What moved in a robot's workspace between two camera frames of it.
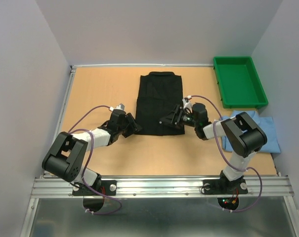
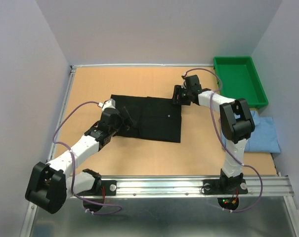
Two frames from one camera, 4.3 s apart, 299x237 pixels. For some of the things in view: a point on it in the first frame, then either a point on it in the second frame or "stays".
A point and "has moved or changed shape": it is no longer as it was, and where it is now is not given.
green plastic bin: x=239 y=84 stays
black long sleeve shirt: x=158 y=93 has moved or changed shape
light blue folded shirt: x=266 y=124 stays
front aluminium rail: x=167 y=187 stays
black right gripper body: x=183 y=118 → x=183 y=95
